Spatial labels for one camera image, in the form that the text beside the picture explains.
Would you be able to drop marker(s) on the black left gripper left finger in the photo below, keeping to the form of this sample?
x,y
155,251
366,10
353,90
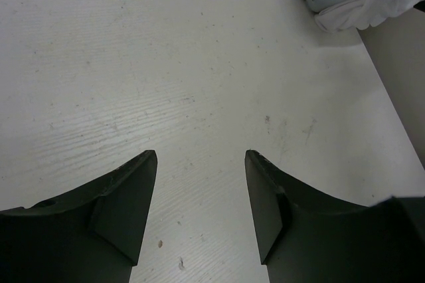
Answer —
x,y
92,233

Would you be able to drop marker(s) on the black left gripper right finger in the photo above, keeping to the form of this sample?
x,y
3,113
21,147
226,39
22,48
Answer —
x,y
306,235

